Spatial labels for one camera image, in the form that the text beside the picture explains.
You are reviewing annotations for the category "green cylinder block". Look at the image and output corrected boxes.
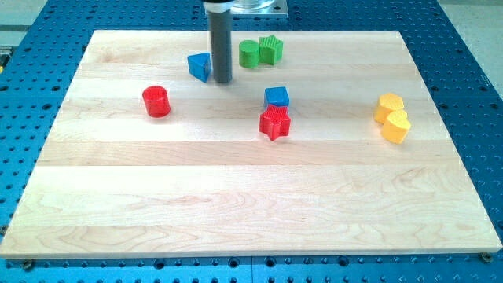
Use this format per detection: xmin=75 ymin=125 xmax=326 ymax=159
xmin=239 ymin=40 xmax=259 ymax=68

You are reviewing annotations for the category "blue cube block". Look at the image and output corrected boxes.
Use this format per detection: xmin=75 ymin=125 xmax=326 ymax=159
xmin=264 ymin=86 xmax=290 ymax=108

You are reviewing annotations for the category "green star block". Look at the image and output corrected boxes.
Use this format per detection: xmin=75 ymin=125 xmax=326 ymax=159
xmin=259 ymin=35 xmax=284 ymax=65

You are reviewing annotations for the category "yellow hexagon block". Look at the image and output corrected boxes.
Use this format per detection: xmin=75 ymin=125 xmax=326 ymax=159
xmin=373 ymin=93 xmax=404 ymax=124

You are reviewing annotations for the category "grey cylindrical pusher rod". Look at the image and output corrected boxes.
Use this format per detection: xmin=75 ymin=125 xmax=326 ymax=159
xmin=203 ymin=0 xmax=233 ymax=83

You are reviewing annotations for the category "blue triangle block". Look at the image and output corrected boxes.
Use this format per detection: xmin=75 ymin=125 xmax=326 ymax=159
xmin=187 ymin=53 xmax=211 ymax=83

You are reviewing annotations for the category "red cylinder block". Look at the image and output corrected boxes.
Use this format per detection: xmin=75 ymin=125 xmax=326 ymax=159
xmin=142 ymin=86 xmax=171 ymax=118

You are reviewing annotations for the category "yellow heart block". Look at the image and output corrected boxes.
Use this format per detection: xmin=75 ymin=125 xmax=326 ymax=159
xmin=380 ymin=109 xmax=411 ymax=144

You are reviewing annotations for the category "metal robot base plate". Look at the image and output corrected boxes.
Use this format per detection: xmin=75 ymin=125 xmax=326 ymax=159
xmin=231 ymin=0 xmax=288 ymax=18

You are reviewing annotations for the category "red star block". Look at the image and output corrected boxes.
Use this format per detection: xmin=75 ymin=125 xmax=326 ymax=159
xmin=259 ymin=105 xmax=291 ymax=142

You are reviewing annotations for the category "wooden board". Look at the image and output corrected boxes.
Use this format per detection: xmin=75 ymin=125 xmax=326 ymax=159
xmin=1 ymin=30 xmax=501 ymax=259

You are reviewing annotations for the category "blue perforated table plate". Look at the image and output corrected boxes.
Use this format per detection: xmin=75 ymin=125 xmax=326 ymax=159
xmin=1 ymin=1 xmax=502 ymax=282

